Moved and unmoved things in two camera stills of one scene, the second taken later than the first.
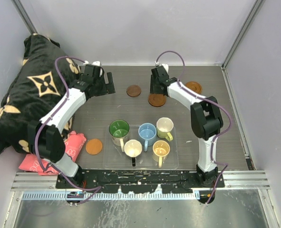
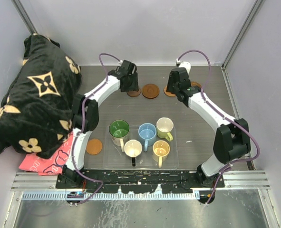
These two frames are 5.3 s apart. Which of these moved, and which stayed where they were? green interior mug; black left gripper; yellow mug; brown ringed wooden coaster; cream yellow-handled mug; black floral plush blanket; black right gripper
Moved: black right gripper; black left gripper; brown ringed wooden coaster
Stayed: yellow mug; cream yellow-handled mug; green interior mug; black floral plush blanket
